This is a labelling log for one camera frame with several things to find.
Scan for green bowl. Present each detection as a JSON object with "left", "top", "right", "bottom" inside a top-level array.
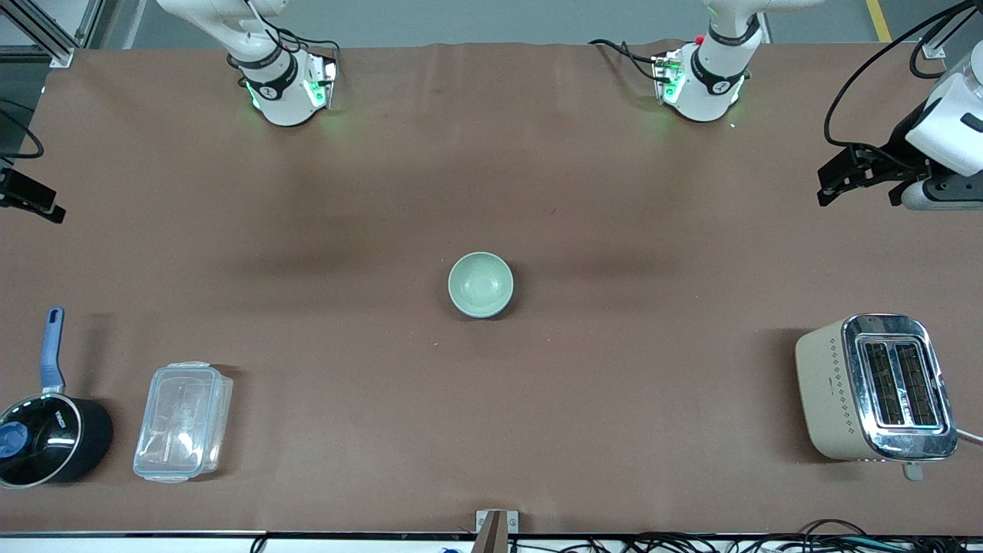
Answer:
[{"left": 448, "top": 251, "right": 515, "bottom": 317}]

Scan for beige chrome toaster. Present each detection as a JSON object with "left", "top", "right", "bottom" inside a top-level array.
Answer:
[{"left": 795, "top": 313, "right": 960, "bottom": 482}]

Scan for glass lid blue knob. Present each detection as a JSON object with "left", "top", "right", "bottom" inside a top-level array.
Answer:
[{"left": 0, "top": 393, "right": 82, "bottom": 488}]

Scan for clear plastic food container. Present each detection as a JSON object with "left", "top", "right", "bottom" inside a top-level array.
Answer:
[{"left": 132, "top": 361, "right": 234, "bottom": 485}]

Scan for brown table mat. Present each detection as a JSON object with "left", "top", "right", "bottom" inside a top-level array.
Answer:
[{"left": 0, "top": 40, "right": 983, "bottom": 537}]

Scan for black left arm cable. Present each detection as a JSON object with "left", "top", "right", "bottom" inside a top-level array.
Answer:
[{"left": 823, "top": 0, "right": 980, "bottom": 148}]

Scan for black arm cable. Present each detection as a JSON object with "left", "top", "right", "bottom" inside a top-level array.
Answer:
[
  {"left": 0, "top": 106, "right": 45, "bottom": 160},
  {"left": 823, "top": 0, "right": 980, "bottom": 148}
]

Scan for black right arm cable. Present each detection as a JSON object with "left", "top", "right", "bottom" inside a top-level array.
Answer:
[{"left": 0, "top": 106, "right": 45, "bottom": 160}]

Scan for aluminium frame profile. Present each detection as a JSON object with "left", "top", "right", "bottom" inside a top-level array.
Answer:
[
  {"left": 0, "top": 0, "right": 106, "bottom": 69},
  {"left": 916, "top": 0, "right": 983, "bottom": 62}
]

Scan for black pot blue handle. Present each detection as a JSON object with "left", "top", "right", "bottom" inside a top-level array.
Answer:
[{"left": 0, "top": 306, "right": 114, "bottom": 490}]

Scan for black left base cable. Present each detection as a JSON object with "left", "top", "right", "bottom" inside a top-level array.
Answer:
[{"left": 588, "top": 38, "right": 663, "bottom": 82}]

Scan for black base cable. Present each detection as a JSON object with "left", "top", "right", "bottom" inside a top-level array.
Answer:
[
  {"left": 257, "top": 22, "right": 341, "bottom": 71},
  {"left": 588, "top": 38, "right": 663, "bottom": 82}
]

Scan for black right base cable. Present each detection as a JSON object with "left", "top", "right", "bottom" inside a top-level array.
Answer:
[{"left": 257, "top": 22, "right": 341, "bottom": 71}]

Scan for tangled black cables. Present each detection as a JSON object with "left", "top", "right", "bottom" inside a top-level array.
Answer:
[{"left": 250, "top": 518, "right": 983, "bottom": 553}]

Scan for metal mount bracket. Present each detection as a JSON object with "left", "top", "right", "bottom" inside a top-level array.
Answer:
[{"left": 475, "top": 508, "right": 520, "bottom": 553}]

